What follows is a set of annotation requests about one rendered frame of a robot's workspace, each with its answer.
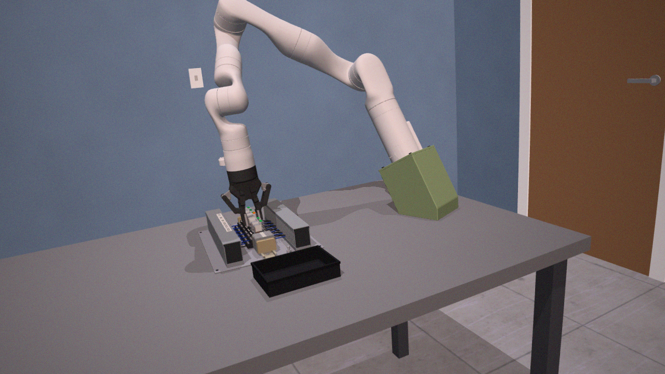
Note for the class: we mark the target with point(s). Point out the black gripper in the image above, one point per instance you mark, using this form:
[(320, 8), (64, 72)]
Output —
[(246, 190)]

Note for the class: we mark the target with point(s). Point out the grey relay panel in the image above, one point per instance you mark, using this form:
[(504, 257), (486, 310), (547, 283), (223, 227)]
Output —
[(224, 247)]

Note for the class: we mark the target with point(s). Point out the black rectangular tray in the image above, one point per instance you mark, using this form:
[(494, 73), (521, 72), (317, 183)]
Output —
[(294, 270)]

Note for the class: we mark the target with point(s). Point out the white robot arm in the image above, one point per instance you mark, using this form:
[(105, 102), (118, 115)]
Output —
[(231, 17)]

